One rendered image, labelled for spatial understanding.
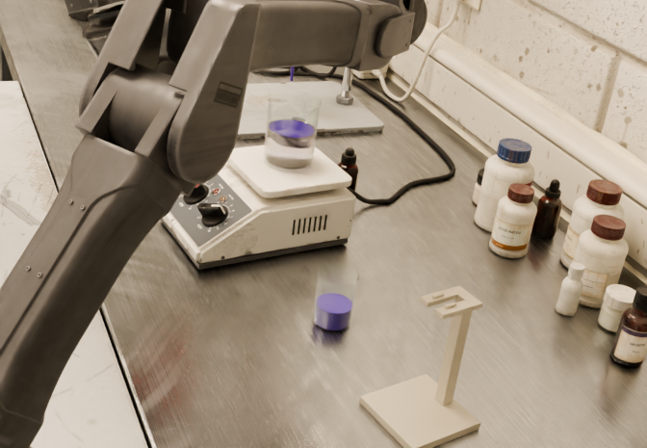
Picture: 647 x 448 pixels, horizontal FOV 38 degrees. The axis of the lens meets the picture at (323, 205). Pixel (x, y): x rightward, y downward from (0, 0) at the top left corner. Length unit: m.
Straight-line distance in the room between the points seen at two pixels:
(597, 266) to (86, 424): 0.58
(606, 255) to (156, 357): 0.50
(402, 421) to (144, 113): 0.40
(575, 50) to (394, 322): 0.52
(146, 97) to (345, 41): 0.21
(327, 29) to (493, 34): 0.78
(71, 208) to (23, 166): 0.67
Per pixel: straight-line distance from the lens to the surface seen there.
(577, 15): 1.36
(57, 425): 0.87
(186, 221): 1.10
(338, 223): 1.12
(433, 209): 1.27
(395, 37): 0.84
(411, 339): 1.00
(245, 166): 1.12
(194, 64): 0.63
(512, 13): 1.49
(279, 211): 1.07
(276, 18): 0.70
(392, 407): 0.90
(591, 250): 1.10
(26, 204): 1.20
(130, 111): 0.64
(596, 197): 1.16
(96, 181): 0.63
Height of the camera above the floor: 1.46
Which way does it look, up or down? 27 degrees down
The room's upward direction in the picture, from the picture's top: 7 degrees clockwise
